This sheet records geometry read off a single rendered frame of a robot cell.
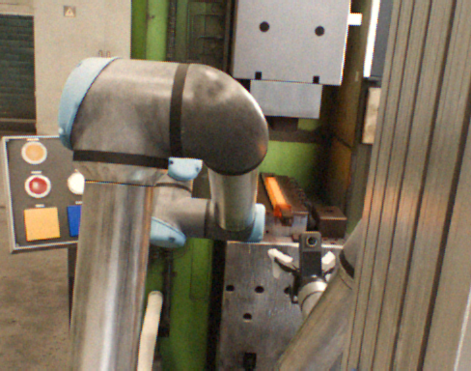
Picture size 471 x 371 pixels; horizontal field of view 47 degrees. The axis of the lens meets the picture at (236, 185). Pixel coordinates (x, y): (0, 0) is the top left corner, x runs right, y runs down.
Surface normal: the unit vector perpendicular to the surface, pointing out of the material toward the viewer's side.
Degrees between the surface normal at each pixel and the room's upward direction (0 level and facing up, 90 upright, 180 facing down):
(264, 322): 90
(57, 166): 60
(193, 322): 90
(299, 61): 90
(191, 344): 90
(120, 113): 75
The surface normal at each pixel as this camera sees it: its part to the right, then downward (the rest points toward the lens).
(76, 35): 0.11, 0.28
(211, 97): 0.37, -0.21
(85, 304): -0.42, -0.05
